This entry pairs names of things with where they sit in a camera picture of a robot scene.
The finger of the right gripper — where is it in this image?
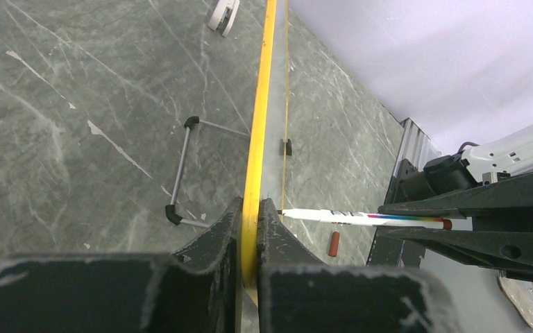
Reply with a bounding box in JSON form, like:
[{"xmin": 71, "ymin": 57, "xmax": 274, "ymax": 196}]
[
  {"xmin": 379, "ymin": 228, "xmax": 533, "ymax": 282},
  {"xmin": 378, "ymin": 172, "xmax": 533, "ymax": 218}
]

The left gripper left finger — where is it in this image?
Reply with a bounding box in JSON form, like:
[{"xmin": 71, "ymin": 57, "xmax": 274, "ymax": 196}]
[{"xmin": 0, "ymin": 197, "xmax": 242, "ymax": 332}]

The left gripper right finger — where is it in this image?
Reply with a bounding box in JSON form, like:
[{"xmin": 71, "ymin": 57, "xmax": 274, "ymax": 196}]
[{"xmin": 257, "ymin": 199, "xmax": 462, "ymax": 332}]

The brown marker cap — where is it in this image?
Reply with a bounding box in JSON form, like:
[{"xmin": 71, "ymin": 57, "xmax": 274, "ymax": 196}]
[{"xmin": 328, "ymin": 231, "xmax": 340, "ymax": 257}]

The white brown whiteboard marker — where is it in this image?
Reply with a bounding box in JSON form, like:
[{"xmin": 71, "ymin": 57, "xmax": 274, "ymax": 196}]
[{"xmin": 277, "ymin": 208, "xmax": 452, "ymax": 230}]

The yellow framed whiteboard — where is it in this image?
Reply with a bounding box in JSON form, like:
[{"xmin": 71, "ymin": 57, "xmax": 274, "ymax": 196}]
[{"xmin": 239, "ymin": 1, "xmax": 290, "ymax": 303}]

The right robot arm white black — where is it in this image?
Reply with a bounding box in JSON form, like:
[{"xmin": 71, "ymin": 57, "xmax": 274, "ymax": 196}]
[{"xmin": 375, "ymin": 124, "xmax": 533, "ymax": 282}]

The black whiteboard foot clip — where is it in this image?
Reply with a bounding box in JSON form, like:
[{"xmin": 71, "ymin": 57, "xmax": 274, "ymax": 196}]
[{"xmin": 279, "ymin": 139, "xmax": 292, "ymax": 156}]

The white whiteboard eraser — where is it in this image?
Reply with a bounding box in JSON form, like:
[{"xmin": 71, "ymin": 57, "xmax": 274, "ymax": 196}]
[{"xmin": 207, "ymin": 0, "xmax": 240, "ymax": 37}]

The grey wire whiteboard stand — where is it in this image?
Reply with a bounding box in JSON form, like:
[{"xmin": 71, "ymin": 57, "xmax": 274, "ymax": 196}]
[{"xmin": 164, "ymin": 116, "xmax": 250, "ymax": 228}]

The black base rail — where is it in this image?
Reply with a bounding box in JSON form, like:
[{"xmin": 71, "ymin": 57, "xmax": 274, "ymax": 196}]
[{"xmin": 366, "ymin": 158, "xmax": 428, "ymax": 268}]

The aluminium frame rail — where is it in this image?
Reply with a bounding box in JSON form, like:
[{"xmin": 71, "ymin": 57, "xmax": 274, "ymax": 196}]
[{"xmin": 393, "ymin": 118, "xmax": 443, "ymax": 178}]

